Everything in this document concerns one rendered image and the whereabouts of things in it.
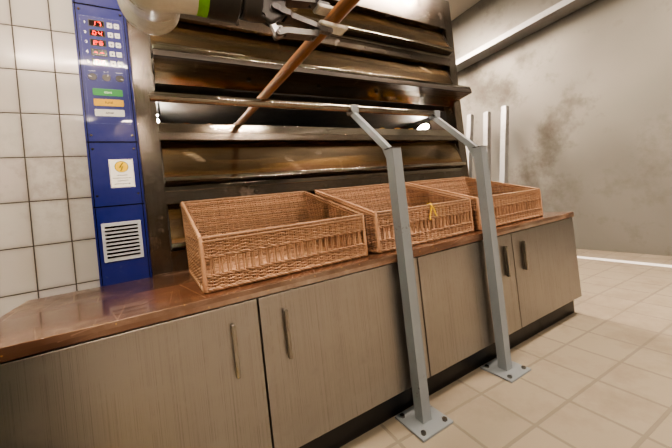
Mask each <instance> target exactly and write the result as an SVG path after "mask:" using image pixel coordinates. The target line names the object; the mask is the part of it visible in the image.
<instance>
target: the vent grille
mask: <svg viewBox="0 0 672 448"><path fill-rule="evenodd" d="M101 232H102V241H103V251H104V261H105V263H108V262H114V261H120V260H127V259H133V258H139V257H144V250H143V240H142V231H141V221H140V220H132V221H123V222H114V223H105V224H101Z"/></svg>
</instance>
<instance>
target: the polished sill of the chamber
mask: <svg viewBox="0 0 672 448"><path fill-rule="evenodd" d="M374 129H375V130H376V131H377V132H378V133H379V134H380V135H417V136H453V135H451V134H450V133H449V132H448V131H446V130H425V129H385V128H374ZM158 131H159V133H242V134H329V135H368V134H367V133H366V132H365V131H364V130H363V129H362V128H346V127H306V126H266V125H226V124H186V123H158Z"/></svg>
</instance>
